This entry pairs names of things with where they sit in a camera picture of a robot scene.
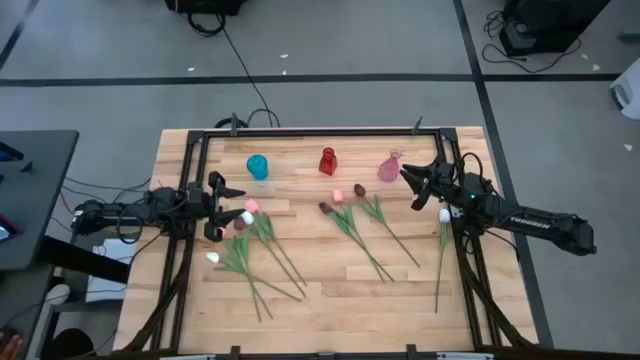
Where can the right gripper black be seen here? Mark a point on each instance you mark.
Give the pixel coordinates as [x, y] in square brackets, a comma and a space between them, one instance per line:
[445, 185]

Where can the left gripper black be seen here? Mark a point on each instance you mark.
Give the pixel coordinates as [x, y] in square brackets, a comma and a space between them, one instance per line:
[200, 202]

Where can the dark red artificial tulip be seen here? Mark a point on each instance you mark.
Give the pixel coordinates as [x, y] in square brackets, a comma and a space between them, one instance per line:
[359, 190]
[239, 224]
[326, 207]

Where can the white artificial tulip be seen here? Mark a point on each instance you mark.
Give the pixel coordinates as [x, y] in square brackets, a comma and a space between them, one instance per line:
[444, 215]
[212, 257]
[247, 218]

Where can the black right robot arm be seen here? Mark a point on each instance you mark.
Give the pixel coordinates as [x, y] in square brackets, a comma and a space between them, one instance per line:
[540, 222]

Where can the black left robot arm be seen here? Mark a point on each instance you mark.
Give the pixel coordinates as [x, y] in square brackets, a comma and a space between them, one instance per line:
[95, 216]

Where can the pink glass vase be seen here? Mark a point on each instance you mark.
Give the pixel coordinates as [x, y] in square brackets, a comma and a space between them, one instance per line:
[388, 171]

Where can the teal glass vase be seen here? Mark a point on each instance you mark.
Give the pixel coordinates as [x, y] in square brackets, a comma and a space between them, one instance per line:
[257, 167]

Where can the red glass vase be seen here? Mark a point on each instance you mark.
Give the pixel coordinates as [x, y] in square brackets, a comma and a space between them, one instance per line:
[328, 164]

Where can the black desk base bar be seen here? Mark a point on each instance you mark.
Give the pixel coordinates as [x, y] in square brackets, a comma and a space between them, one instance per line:
[85, 260]

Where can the white light bar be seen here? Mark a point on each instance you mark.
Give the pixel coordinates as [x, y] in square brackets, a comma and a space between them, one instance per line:
[465, 356]
[187, 357]

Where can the dark grey side desk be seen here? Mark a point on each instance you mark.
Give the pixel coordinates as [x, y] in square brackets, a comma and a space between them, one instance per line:
[35, 210]

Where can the white round disc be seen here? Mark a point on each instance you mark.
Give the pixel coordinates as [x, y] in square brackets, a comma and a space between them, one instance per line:
[57, 295]

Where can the black equipment case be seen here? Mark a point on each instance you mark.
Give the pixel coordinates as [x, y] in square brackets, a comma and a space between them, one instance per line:
[205, 6]

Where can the person's head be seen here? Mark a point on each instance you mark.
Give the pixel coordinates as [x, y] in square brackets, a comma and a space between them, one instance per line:
[70, 345]

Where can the black equipment cabinet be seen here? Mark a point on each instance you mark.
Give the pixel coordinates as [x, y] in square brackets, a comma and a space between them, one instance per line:
[550, 20]

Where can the red-cased device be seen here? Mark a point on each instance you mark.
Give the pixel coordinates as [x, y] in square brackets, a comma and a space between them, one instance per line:
[7, 232]

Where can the black desk item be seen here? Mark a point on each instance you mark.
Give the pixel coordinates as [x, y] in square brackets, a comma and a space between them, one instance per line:
[9, 151]

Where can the white plastic container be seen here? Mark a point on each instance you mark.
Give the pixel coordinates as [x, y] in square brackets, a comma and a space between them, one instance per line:
[631, 95]

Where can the person's hand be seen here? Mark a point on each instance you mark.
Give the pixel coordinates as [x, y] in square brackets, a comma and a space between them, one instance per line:
[10, 347]

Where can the black aluminium table frame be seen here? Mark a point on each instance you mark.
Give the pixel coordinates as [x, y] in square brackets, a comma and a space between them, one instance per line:
[320, 132]

